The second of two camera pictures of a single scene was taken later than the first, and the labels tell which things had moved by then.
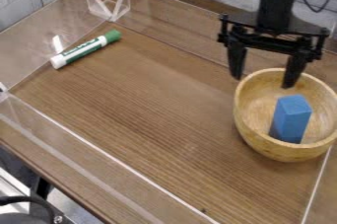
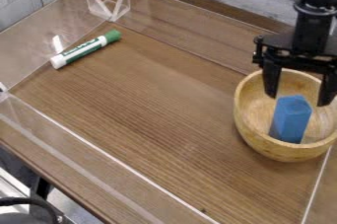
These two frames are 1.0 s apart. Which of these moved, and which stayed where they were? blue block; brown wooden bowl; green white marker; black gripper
Moved: black gripper
Stayed: green white marker; blue block; brown wooden bowl
